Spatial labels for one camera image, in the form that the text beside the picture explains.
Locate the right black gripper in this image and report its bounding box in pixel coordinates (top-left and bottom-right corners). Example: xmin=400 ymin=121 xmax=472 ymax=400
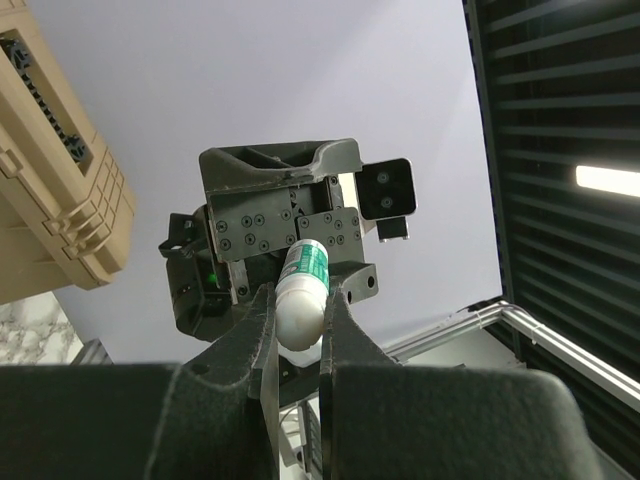
xmin=199 ymin=138 xmax=378 ymax=305

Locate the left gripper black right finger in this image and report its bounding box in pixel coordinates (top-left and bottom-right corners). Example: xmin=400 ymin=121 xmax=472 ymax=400
xmin=319 ymin=291 xmax=603 ymax=479

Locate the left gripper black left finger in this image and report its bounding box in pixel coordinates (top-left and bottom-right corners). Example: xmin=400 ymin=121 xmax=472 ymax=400
xmin=1 ymin=284 xmax=279 ymax=479

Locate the green white glue stick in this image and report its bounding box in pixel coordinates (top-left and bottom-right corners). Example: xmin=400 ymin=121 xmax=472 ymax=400
xmin=275 ymin=239 xmax=330 ymax=352

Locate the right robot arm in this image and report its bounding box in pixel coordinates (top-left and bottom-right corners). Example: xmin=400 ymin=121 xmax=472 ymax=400
xmin=159 ymin=139 xmax=378 ymax=342

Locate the tan plastic tool case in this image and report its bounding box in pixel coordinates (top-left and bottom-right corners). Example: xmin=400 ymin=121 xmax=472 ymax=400
xmin=1 ymin=1 xmax=136 ymax=303

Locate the dark louvered ceiling panel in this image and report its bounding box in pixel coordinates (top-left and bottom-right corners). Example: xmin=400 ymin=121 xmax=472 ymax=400
xmin=464 ymin=0 xmax=640 ymax=461

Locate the bright ceiling light strip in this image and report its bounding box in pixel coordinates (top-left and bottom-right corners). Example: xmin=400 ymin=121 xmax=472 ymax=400
xmin=575 ymin=165 xmax=640 ymax=198

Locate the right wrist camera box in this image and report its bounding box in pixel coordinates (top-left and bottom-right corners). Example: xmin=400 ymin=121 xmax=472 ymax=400
xmin=355 ymin=158 xmax=417 ymax=242

